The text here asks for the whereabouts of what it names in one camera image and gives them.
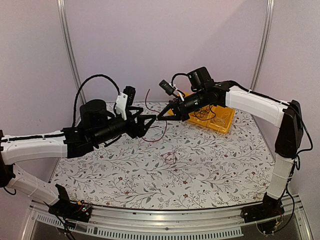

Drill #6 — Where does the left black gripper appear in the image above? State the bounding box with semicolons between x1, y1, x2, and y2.
92;107;157;147

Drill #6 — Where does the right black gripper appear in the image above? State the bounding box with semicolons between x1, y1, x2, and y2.
157;89;208;122

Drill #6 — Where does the white cable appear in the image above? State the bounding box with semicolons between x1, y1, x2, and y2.
211;111;232;132

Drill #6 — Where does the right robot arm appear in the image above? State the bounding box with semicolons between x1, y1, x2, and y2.
157;66;308;218

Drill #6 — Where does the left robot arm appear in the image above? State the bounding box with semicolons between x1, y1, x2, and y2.
0;99;157;217

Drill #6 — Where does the yellow three-compartment bin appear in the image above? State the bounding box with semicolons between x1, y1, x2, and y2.
167;92;236;135

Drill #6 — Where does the floral table mat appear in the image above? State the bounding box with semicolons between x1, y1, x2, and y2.
51;111;274;210

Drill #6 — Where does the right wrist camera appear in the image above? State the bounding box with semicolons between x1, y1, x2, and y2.
159;79;186;101

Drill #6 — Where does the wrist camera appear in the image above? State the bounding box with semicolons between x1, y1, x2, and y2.
159;79;186;101
115;86;136;121

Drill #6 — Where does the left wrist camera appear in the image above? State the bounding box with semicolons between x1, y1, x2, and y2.
115;86;136;121

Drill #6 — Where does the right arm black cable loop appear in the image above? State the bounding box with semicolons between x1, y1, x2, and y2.
171;72;190;87

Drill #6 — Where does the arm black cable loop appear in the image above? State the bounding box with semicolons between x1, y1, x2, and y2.
72;73;121;128
171;72;190;87

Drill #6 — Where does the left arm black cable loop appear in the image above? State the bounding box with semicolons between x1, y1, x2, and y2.
72;73;121;128

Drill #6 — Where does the aluminium front rail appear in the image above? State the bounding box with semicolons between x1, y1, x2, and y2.
20;194;317;240

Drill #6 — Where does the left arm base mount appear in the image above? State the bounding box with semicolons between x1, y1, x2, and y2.
48;184;93;223

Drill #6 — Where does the left aluminium frame post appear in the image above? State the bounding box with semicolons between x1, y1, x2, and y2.
56;0;82;90

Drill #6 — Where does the aluminium frame post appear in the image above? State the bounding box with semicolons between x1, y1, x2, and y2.
56;0;82;90
250;0;275;91

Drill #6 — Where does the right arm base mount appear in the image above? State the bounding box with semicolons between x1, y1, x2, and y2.
240;194;285;235

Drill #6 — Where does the right aluminium frame post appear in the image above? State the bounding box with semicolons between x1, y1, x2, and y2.
250;0;275;91

